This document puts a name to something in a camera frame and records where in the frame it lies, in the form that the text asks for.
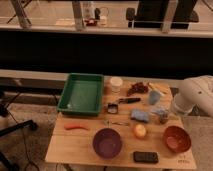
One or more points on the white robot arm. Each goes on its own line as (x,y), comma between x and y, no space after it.
(194,91)

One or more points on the white paper cup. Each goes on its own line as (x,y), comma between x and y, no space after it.
(116,84)

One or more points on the metal cup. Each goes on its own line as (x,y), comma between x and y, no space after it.
(163,115)

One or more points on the green plastic tray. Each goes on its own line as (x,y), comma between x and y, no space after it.
(82,95)

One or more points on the dark red dried fruit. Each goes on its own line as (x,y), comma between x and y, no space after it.
(138,87)

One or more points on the small metal spoon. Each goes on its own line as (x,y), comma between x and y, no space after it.
(107,122)

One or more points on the wooden table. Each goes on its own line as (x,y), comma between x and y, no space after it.
(86,134)

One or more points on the orange carrot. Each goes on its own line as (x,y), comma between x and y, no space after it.
(71,126)

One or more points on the wooden stick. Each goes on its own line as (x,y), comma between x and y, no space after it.
(157,88)

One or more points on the yellow-red apple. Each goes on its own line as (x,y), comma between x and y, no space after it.
(139,131)

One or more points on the purple bowl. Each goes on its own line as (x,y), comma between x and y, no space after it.
(107,143)

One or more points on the black remote control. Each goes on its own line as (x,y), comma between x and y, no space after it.
(145,157)

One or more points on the orange-brown bowl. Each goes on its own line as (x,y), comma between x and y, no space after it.
(176,139)

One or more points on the black-handled measuring scoop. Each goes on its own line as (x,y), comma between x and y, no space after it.
(112,108)

